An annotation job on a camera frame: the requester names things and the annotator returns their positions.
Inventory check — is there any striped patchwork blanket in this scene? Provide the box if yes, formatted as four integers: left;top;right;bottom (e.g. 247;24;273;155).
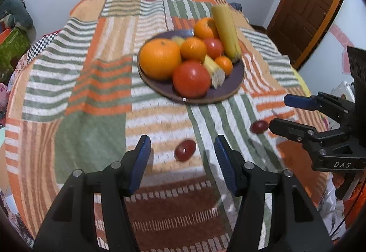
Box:
6;0;329;252

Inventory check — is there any white wardrobe door with hearts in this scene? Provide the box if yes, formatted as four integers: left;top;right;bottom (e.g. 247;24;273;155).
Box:
297;0;366;98

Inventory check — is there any small dark red fruit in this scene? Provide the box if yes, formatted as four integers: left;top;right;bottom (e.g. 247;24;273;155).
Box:
174;139;196;162
250;121;269;134

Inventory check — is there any large orange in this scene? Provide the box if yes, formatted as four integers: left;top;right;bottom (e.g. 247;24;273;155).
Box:
194;18;220;40
139;38;182;81

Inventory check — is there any small mandarin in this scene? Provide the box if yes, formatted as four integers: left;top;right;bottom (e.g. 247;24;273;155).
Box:
180;37;207;60
214;56;233;75

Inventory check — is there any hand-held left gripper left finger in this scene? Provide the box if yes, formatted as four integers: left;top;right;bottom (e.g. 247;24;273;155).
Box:
33;135;152;252

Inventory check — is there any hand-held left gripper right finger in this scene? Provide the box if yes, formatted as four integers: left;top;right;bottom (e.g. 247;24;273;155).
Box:
214;135;334;252

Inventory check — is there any grey plush toy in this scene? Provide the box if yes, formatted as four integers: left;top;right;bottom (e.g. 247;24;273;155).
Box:
0;0;34;30

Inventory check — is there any yellow corn cob with stalk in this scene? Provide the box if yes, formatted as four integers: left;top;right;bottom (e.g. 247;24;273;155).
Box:
172;36;226;89

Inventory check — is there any purple plate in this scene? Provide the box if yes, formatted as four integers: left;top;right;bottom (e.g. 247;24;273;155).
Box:
137;29;245;104

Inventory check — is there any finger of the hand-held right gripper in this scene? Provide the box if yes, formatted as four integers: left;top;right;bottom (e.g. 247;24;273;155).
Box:
269;118;352;152
284;92;355;124

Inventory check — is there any red tomato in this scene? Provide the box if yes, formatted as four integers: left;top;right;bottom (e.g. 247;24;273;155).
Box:
172;59;211;98
204;38;224;59

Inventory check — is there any green storage box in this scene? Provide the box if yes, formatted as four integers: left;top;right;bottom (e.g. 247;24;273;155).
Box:
0;27;32;81

